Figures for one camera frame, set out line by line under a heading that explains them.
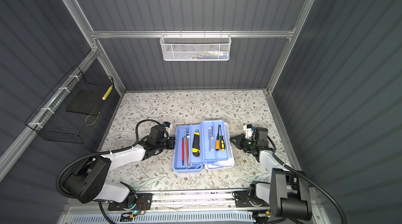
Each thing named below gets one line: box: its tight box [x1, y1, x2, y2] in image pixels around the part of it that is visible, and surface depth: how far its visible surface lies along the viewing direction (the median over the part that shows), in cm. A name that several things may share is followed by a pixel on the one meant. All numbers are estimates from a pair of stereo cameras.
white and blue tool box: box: [172, 119, 236, 173], surface depth 83 cm
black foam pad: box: [65, 90, 106, 116], surface depth 78 cm
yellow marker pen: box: [101, 84, 114, 101], surface depth 82 cm
